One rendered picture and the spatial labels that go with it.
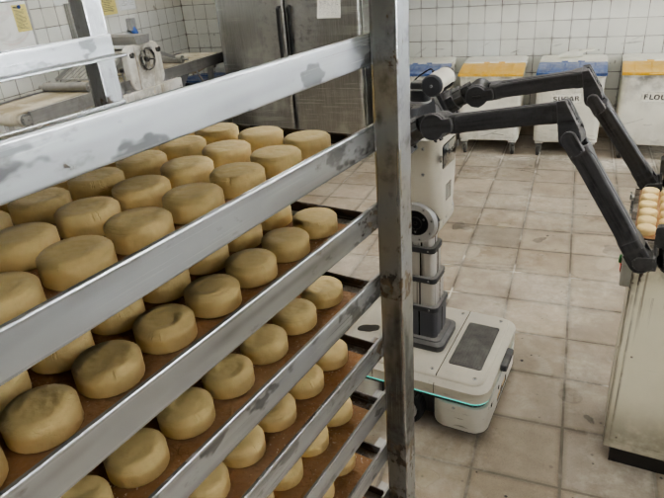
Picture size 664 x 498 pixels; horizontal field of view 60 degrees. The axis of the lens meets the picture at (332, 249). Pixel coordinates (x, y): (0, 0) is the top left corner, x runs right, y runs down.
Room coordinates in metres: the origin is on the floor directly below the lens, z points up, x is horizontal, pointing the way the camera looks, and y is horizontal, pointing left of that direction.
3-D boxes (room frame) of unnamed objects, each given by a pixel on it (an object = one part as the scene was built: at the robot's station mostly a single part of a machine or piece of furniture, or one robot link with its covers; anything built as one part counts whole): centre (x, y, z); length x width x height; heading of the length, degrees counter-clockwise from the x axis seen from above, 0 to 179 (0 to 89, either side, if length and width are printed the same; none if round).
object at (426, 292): (1.98, -0.36, 0.36); 0.13 x 0.13 x 0.40; 60
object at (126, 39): (5.00, 1.63, 1.23); 0.58 x 0.19 x 0.07; 67
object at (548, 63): (5.03, -2.18, 0.38); 0.64 x 0.54 x 0.77; 156
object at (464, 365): (1.98, -0.37, 0.24); 0.68 x 0.53 x 0.41; 60
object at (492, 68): (5.29, -1.58, 0.38); 0.64 x 0.54 x 0.77; 158
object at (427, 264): (1.98, -0.36, 0.49); 0.11 x 0.11 x 0.40; 60
